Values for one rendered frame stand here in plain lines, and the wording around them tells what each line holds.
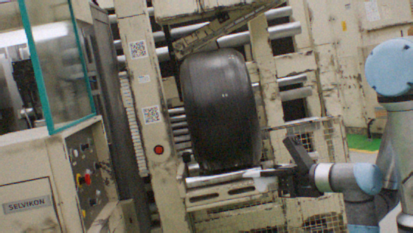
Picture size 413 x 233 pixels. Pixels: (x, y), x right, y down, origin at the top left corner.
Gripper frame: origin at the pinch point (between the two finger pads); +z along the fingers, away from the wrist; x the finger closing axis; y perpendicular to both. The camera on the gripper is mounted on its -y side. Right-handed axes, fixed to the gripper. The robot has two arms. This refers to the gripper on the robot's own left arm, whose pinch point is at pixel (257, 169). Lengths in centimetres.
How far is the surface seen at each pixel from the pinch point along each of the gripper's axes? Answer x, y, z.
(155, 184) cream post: 28, 12, 79
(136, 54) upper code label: 23, -46, 76
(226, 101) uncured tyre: 35, -22, 39
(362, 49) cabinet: 487, -81, 179
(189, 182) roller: 33, 11, 62
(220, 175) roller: 42, 10, 52
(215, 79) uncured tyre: 35, -31, 43
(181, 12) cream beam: 54, -68, 78
